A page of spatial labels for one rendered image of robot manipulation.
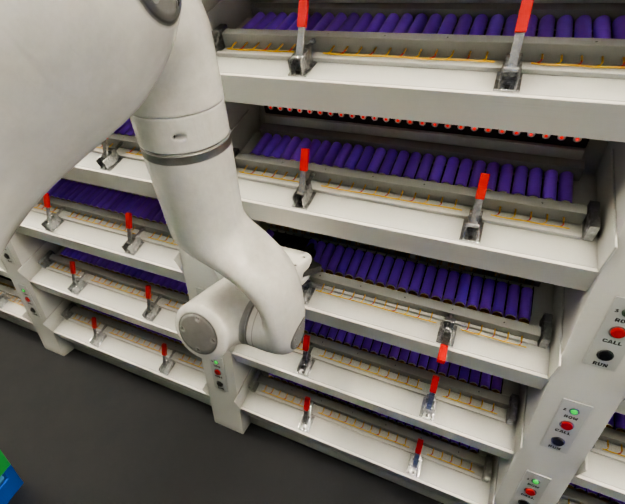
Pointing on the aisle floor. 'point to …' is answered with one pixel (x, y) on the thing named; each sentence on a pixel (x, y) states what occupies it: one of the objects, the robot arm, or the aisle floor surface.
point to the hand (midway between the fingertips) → (299, 251)
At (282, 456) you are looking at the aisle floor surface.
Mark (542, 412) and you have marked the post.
